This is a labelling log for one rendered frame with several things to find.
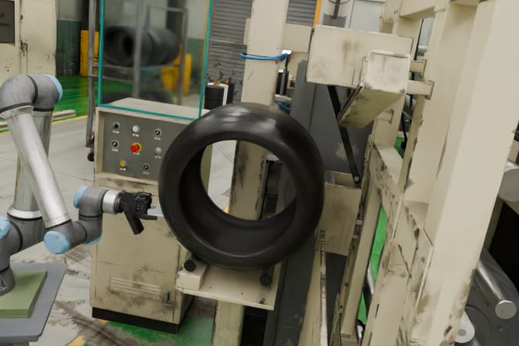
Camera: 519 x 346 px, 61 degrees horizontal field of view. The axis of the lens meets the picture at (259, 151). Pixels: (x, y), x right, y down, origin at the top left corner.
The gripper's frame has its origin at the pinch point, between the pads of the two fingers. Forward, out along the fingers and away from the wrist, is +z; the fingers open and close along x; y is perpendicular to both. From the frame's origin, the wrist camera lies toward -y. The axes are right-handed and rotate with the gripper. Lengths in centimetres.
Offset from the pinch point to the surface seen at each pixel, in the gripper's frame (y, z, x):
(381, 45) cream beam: 73, 61, -36
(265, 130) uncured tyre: 42, 33, -12
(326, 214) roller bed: 5, 60, 18
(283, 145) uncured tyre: 38, 40, -12
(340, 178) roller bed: 16, 65, 37
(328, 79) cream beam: 63, 50, -36
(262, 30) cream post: 73, 23, 25
